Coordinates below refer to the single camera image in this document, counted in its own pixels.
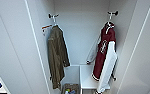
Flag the red white varsity jacket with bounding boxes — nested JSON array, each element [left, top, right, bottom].
[[85, 21, 119, 94]]

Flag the white hanger of red jacket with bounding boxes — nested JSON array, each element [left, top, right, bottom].
[[105, 15, 116, 33]]

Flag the white wardrobe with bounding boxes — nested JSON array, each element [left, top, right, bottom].
[[24, 0, 139, 94]]

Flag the olive green jacket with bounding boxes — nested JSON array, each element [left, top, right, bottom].
[[46, 24, 71, 91]]

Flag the white hanger of olive jacket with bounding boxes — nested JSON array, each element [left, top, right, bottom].
[[50, 17, 59, 29]]

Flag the orange white label sticker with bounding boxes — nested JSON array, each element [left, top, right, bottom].
[[40, 23, 54, 37]]

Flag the black hook of olive jacket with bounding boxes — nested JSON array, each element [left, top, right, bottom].
[[48, 13, 60, 20]]

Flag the blue capped plastic bottle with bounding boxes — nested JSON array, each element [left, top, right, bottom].
[[69, 88, 76, 94]]

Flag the green capped plastic bottle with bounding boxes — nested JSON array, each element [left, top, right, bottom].
[[64, 88, 71, 94]]

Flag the brown storage basket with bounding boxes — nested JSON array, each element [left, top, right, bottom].
[[60, 83, 80, 94]]

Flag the black hook of red jacket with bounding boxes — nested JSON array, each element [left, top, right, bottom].
[[107, 10, 119, 17]]

